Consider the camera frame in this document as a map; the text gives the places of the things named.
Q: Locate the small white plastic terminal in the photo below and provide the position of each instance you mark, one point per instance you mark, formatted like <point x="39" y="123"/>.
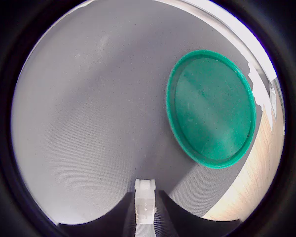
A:
<point x="145" y="200"/>

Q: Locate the round green lid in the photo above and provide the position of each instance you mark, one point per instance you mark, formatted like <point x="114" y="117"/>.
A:
<point x="212" y="111"/>

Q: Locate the dark grey mat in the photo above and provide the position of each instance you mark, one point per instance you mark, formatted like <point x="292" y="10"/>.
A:
<point x="88" y="111"/>

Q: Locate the white tape piece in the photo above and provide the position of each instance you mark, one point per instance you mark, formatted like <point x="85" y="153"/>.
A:
<point x="257" y="86"/>

